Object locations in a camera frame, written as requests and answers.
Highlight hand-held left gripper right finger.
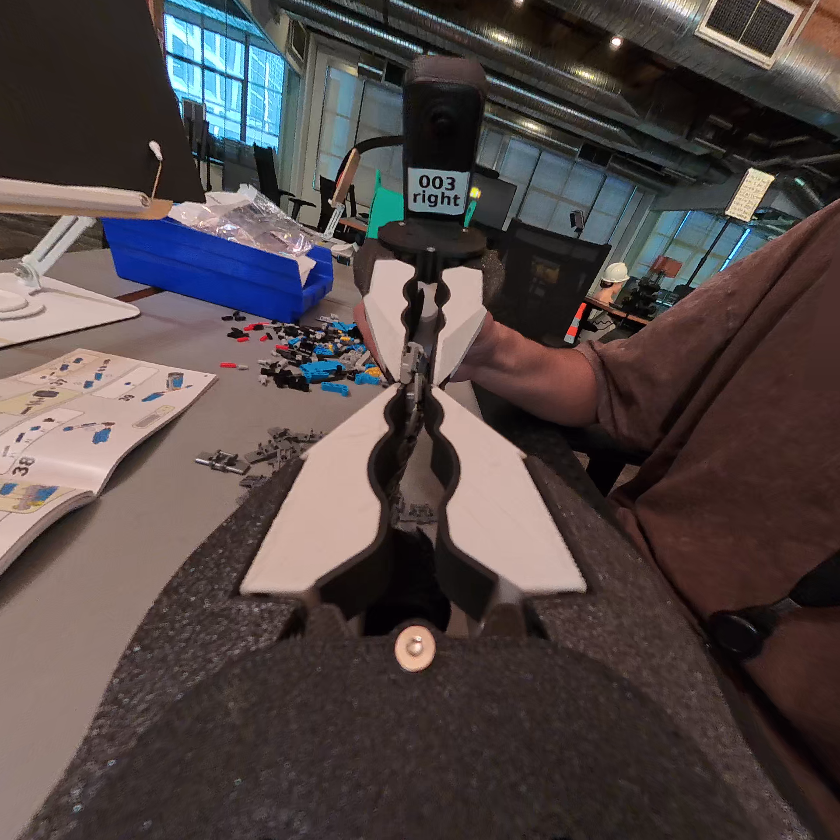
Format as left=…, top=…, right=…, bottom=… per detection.
left=424, top=386, right=588, bottom=626

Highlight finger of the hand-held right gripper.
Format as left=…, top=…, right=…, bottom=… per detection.
left=430, top=266, right=488, bottom=385
left=364, top=259, right=418, bottom=385

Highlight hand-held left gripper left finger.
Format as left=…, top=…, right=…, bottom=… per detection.
left=239, top=385, right=403, bottom=619

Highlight grey track link chain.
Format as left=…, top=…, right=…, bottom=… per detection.
left=394, top=340, right=437, bottom=519

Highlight pile of grey track links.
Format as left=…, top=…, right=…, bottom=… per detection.
left=239, top=427, right=327, bottom=490

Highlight grey desk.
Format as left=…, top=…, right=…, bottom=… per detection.
left=0, top=249, right=592, bottom=840

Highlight person's right hand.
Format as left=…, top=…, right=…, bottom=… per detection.
left=354, top=303, right=527, bottom=389

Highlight pile of small coloured bricks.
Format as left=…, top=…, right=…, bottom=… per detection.
left=220, top=308, right=389, bottom=396

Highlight teal bin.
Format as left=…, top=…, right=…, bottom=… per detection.
left=366, top=169, right=409, bottom=241

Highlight wooden board stand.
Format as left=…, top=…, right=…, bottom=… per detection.
left=327, top=134, right=411, bottom=245

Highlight clear plastic bags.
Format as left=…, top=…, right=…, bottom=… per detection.
left=167, top=184, right=317, bottom=271

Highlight blue storage bin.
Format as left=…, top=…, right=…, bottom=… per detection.
left=101, top=213, right=336, bottom=324

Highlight black office chair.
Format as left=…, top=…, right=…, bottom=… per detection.
left=252, top=143, right=317, bottom=219

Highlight instruction booklet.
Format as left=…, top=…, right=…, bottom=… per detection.
left=0, top=348, right=219, bottom=577

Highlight ceiling air vent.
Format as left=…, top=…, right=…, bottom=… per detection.
left=694, top=0, right=807, bottom=69

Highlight white book stand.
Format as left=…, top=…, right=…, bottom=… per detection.
left=0, top=141, right=177, bottom=347

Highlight black partition panel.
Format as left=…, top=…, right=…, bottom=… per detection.
left=0, top=0, right=207, bottom=206

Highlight white wall poster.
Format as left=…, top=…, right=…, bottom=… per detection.
left=724, top=167, right=777, bottom=223

